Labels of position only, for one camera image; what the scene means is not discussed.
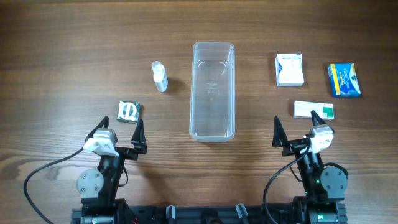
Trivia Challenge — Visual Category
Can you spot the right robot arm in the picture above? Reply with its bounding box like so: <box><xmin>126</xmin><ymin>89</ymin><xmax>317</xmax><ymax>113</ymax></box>
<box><xmin>267</xmin><ymin>110</ymin><xmax>348</xmax><ymax>223</ymax></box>

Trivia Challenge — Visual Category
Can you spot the green Zam-Buk ointment box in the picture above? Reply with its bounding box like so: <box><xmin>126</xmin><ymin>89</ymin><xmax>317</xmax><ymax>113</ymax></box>
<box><xmin>116</xmin><ymin>101</ymin><xmax>141</xmax><ymax>123</ymax></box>

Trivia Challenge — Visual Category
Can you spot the white green medicine box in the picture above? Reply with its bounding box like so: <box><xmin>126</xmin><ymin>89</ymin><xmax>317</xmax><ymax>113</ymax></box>
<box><xmin>293</xmin><ymin>101</ymin><xmax>335</xmax><ymax>120</ymax></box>

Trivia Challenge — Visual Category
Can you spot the clear plastic container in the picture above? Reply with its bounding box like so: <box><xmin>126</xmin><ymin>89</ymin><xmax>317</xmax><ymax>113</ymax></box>
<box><xmin>189</xmin><ymin>42</ymin><xmax>236</xmax><ymax>142</ymax></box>

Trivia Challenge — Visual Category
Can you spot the white spray bottle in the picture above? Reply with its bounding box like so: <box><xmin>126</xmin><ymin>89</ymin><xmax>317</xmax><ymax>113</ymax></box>
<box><xmin>152</xmin><ymin>61</ymin><xmax>168</xmax><ymax>93</ymax></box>

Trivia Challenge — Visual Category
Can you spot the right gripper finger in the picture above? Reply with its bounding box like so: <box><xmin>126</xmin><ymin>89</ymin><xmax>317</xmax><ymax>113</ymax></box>
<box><xmin>272</xmin><ymin>116</ymin><xmax>288</xmax><ymax>147</ymax></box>
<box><xmin>310</xmin><ymin>110</ymin><xmax>335</xmax><ymax>134</ymax></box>

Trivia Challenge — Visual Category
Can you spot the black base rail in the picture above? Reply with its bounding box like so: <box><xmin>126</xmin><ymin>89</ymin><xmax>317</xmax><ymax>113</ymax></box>
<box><xmin>70</xmin><ymin>203</ymin><xmax>346</xmax><ymax>224</ymax></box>

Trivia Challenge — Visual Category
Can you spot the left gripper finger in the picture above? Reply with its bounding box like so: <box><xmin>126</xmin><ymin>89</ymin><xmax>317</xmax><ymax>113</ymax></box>
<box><xmin>85</xmin><ymin>116</ymin><xmax>109</xmax><ymax>142</ymax></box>
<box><xmin>131</xmin><ymin>119</ymin><xmax>147</xmax><ymax>154</ymax></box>

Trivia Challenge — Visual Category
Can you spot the blue VapoDrops box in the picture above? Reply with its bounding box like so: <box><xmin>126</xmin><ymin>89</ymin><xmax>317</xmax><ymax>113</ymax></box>
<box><xmin>328</xmin><ymin>63</ymin><xmax>361</xmax><ymax>98</ymax></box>

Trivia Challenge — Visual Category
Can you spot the left black cable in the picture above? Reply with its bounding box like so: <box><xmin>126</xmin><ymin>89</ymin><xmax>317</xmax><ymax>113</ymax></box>
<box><xmin>23</xmin><ymin>147</ymin><xmax>85</xmax><ymax>224</ymax></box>

